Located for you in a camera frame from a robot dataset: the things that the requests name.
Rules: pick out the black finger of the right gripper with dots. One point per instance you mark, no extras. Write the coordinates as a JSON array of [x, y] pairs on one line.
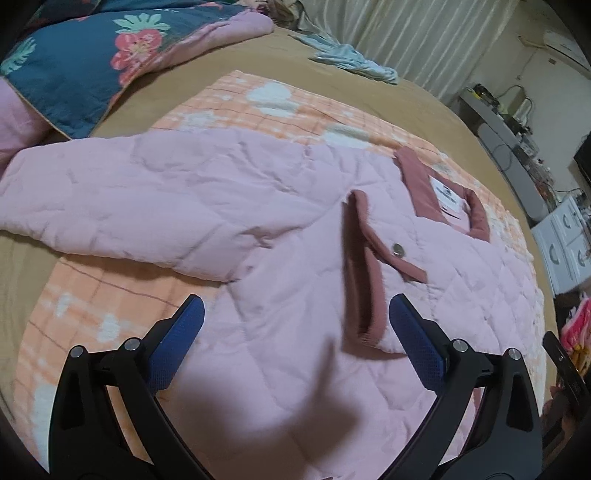
[[571, 383]]

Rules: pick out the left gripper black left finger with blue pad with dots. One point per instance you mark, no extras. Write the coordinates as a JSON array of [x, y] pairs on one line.
[[84, 434]]

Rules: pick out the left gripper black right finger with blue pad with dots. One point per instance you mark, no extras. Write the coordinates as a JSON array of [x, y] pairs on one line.
[[505, 440]]

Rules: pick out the pink quilted jacket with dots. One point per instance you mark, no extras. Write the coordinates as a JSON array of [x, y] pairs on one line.
[[297, 373]]

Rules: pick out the colourful bag on floor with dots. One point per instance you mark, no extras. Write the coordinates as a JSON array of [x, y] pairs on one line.
[[575, 336]]

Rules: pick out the orange plaid blanket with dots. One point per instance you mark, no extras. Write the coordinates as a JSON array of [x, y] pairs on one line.
[[258, 110]]

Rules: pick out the white drawer cabinet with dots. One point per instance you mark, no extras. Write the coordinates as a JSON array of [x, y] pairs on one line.
[[563, 238]]

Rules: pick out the grey curved desk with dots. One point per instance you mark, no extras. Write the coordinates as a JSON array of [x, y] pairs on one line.
[[503, 147]]

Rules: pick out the black flat television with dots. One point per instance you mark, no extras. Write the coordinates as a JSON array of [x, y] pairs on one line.
[[582, 158]]

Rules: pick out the white air conditioner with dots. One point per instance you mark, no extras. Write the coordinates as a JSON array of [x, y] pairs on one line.
[[566, 48]]

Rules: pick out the white striped curtain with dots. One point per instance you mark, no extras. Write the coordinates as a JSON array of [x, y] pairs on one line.
[[434, 44]]

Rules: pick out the navy floral quilt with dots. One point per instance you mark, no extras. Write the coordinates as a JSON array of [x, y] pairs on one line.
[[74, 59]]

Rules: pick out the light blue garment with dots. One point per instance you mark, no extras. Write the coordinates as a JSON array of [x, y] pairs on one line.
[[329, 51]]

